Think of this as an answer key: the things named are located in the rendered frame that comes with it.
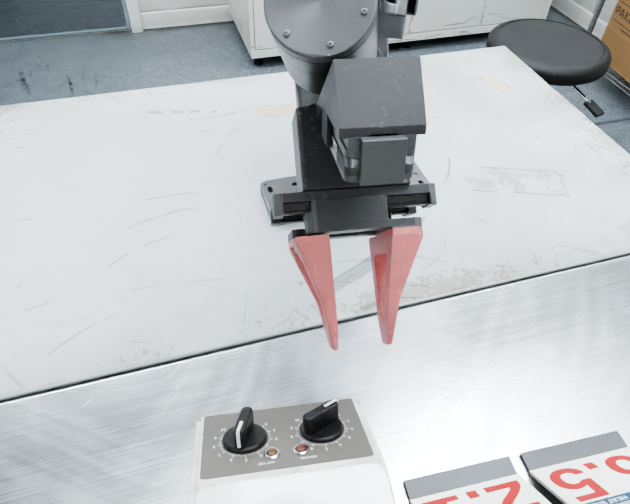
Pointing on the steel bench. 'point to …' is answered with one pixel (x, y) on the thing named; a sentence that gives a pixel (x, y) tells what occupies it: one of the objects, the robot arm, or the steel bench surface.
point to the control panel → (285, 421)
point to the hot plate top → (303, 483)
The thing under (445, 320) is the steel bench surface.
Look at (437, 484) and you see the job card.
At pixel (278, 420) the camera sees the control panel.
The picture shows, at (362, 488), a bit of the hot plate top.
